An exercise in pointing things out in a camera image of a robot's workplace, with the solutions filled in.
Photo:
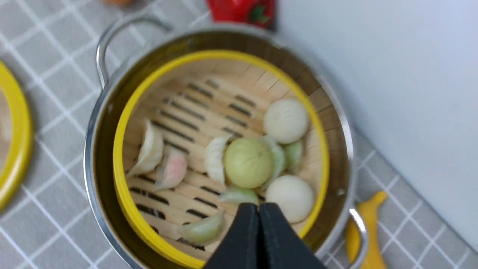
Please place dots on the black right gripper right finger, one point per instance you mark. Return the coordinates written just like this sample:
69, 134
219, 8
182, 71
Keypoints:
283, 248

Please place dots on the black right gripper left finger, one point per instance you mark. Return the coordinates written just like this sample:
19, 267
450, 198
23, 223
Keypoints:
239, 248

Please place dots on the yellow bamboo steamer basket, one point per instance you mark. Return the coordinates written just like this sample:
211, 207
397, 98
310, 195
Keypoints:
192, 100

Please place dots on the yellow woven bamboo steamer lid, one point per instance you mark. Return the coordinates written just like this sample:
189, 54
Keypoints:
17, 136

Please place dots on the stainless steel pot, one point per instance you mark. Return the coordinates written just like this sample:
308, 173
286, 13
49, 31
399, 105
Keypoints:
133, 47

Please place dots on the pale green dumpling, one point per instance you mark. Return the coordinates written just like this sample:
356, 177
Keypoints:
203, 232

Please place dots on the white round bun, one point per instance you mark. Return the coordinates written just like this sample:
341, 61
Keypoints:
294, 196
286, 121

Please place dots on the small green dumpling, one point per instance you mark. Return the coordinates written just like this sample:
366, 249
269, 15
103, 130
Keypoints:
237, 195

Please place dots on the green round bun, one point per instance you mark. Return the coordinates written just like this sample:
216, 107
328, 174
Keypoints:
248, 162

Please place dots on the yellow banana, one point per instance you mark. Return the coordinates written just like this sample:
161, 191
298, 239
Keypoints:
361, 234

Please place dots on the green edge dumpling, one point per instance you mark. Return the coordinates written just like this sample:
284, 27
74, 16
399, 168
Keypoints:
294, 155

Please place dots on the white crescent dumpling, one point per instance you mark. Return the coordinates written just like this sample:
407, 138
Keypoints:
213, 159

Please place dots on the pink dumpling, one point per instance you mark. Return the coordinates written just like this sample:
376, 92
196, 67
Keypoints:
172, 172

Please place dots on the red bell pepper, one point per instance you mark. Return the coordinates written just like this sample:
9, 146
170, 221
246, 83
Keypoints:
260, 13

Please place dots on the grey checked tablecloth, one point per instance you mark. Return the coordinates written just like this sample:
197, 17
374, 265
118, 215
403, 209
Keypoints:
50, 47

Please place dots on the brown potato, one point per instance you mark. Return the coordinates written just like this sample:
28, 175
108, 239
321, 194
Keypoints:
121, 3

